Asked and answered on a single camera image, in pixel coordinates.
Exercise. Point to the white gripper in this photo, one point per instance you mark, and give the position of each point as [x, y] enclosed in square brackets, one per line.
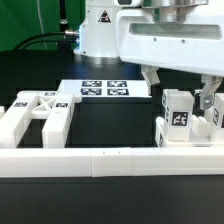
[196, 45]

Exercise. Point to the white chair seat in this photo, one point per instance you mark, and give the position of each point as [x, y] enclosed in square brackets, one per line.
[199, 133]

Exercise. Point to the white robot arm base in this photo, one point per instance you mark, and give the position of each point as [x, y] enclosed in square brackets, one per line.
[97, 38]

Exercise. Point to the white tag plate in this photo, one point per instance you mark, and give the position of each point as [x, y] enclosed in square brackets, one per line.
[105, 88]

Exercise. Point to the white U-shaped fence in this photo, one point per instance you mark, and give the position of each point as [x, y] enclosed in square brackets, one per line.
[100, 162]

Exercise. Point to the white chair back frame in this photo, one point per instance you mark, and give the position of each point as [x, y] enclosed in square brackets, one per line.
[55, 108]

